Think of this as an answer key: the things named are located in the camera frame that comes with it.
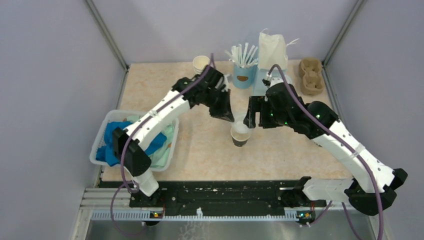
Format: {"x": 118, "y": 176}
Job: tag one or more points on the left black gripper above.
{"x": 224, "y": 111}

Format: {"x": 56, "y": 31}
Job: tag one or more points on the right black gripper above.
{"x": 256, "y": 104}

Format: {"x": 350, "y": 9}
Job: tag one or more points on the bundle of wrapped straws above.
{"x": 243, "y": 56}

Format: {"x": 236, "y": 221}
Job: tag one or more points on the blue straw holder cup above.
{"x": 243, "y": 78}

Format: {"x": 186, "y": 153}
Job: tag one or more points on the stack of paper cups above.
{"x": 199, "y": 63}

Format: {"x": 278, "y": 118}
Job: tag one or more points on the light green cloth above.
{"x": 162, "y": 152}

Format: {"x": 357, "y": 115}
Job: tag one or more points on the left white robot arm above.
{"x": 129, "y": 145}

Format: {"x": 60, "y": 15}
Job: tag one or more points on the white cable duct strip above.
{"x": 146, "y": 215}

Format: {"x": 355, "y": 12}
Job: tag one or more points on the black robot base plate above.
{"x": 225, "y": 198}

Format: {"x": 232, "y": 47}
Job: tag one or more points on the light blue paper bag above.
{"x": 272, "y": 49}

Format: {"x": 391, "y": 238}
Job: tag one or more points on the brown pulp cup carrier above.
{"x": 310, "y": 72}

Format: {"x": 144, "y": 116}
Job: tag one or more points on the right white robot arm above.
{"x": 372, "y": 185}

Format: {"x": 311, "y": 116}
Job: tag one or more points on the blue cloth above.
{"x": 105, "y": 153}

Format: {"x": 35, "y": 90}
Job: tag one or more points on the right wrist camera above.
{"x": 268, "y": 81}

